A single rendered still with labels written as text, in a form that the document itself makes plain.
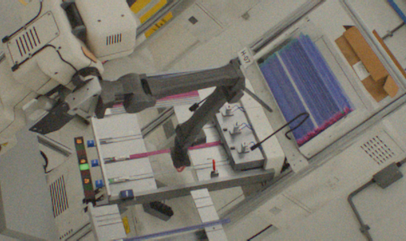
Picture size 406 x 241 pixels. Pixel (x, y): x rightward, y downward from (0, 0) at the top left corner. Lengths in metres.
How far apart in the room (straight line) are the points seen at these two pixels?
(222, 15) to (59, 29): 2.15
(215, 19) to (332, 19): 1.30
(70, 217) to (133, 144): 0.63
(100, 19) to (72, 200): 1.51
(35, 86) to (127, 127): 0.89
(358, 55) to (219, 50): 2.44
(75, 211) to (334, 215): 1.81
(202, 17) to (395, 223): 1.75
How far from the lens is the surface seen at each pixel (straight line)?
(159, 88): 1.89
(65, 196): 3.22
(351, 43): 3.16
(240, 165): 2.59
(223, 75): 1.98
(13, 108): 2.01
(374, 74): 3.02
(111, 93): 1.80
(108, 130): 2.74
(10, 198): 2.26
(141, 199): 2.52
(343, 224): 4.12
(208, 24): 3.89
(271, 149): 2.62
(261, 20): 5.28
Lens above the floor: 1.93
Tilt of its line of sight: 17 degrees down
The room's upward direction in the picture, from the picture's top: 54 degrees clockwise
